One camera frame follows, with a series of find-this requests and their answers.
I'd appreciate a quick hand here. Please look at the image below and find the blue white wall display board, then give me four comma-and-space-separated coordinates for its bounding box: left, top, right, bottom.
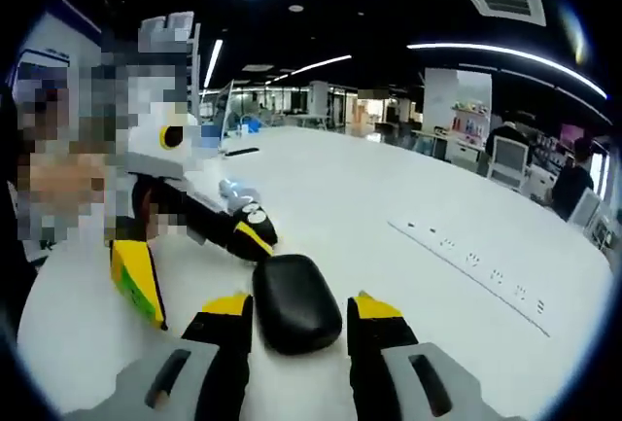
17, 0, 104, 83

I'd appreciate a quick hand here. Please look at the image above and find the pink screen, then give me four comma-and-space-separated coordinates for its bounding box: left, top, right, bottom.
558, 123, 585, 148

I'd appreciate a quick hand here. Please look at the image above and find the plain black earbud case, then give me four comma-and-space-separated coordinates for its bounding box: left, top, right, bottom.
251, 254, 344, 357

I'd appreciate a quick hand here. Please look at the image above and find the recessed table socket strip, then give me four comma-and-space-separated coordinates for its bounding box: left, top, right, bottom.
387, 219, 552, 338

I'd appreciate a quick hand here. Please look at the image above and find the ceiling light strip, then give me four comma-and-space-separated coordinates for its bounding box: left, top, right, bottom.
264, 53, 353, 85
406, 42, 609, 100
202, 38, 225, 89

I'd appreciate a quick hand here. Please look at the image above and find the white table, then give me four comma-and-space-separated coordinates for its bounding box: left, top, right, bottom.
17, 124, 614, 421

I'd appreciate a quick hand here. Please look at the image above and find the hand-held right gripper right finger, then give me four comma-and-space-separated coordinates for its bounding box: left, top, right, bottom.
345, 289, 524, 421

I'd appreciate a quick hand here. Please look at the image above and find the display shelf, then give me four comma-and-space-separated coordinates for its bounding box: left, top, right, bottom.
448, 99, 492, 146

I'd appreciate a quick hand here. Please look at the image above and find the white office chair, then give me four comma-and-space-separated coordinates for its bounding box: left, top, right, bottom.
568, 187, 605, 228
486, 138, 532, 187

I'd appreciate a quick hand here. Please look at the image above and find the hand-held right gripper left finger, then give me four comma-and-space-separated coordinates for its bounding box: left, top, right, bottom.
62, 292, 255, 421

